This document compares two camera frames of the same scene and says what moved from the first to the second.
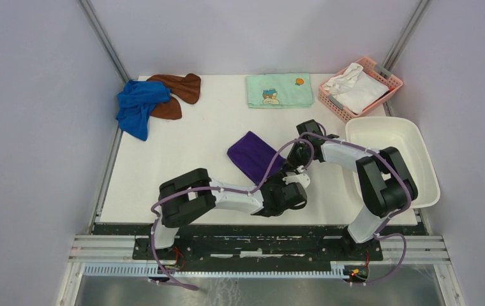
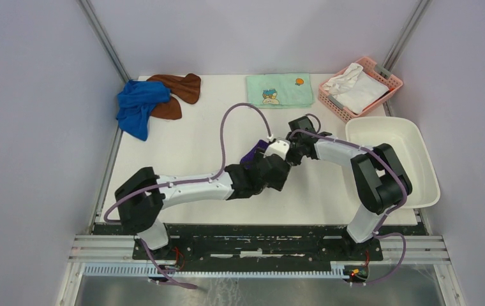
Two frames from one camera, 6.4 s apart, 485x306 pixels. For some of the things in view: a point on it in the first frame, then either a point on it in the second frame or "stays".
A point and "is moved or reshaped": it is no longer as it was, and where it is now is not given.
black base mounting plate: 258,242 stays
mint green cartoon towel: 279,90 stays
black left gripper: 276,178 to 277,183
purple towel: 253,155 is moved or reshaped
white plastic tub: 406,135 stays
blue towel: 135,102 stays
